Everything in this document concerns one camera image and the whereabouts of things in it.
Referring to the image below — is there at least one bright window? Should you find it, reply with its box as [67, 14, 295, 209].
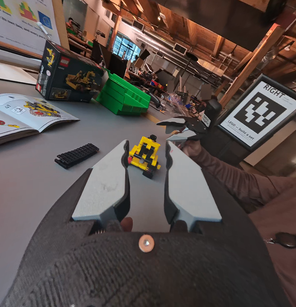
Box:
[112, 32, 142, 62]

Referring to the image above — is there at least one framed black-white marker sign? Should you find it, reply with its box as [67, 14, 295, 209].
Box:
[216, 74, 296, 152]

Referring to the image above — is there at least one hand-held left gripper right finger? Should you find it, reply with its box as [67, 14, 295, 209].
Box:
[164, 141, 222, 232]

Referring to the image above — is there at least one cluttered workbench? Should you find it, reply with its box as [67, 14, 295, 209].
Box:
[127, 67, 212, 117]

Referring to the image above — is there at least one black lanyard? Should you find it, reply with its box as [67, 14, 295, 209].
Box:
[264, 231, 296, 249]

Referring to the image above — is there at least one black floor lamp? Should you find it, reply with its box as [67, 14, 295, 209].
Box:
[183, 52, 199, 90]

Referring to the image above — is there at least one white flat board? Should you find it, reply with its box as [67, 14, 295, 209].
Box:
[0, 61, 38, 86]

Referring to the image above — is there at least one black lego set box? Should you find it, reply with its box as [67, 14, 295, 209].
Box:
[35, 39, 106, 103]

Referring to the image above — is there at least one white printed poster board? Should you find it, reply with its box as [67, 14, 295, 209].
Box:
[0, 0, 70, 59]

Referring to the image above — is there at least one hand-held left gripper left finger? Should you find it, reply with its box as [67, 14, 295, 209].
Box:
[72, 140, 131, 224]

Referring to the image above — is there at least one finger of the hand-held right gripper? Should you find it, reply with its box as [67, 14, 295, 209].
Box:
[166, 133, 198, 147]
[156, 116, 188, 134]

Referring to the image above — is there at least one silver ventilation duct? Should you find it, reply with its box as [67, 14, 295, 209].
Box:
[135, 36, 188, 57]

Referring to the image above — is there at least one green plastic bin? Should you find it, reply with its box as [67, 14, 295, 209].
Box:
[96, 70, 151, 116]

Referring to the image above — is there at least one black monitor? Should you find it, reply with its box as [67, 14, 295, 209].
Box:
[91, 39, 128, 79]

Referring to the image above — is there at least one person's right hand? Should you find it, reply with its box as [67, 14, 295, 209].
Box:
[181, 140, 203, 164]

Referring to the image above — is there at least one yellow lego bulldozer model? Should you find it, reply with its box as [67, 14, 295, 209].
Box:
[127, 135, 161, 177]

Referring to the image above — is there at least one person's left hand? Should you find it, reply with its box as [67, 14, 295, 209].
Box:
[120, 217, 134, 232]

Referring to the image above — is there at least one black handheld tool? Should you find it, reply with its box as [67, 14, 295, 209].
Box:
[145, 92, 166, 112]

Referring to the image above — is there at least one lego instruction booklet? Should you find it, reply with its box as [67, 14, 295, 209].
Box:
[0, 93, 80, 147]

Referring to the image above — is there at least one wooden support post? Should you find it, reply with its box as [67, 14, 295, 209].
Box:
[219, 23, 286, 109]

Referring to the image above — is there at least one black lego track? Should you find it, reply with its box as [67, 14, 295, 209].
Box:
[54, 143, 100, 170]
[142, 165, 161, 179]

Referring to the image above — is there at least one person's right forearm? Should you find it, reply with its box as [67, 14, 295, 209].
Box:
[198, 145, 296, 214]

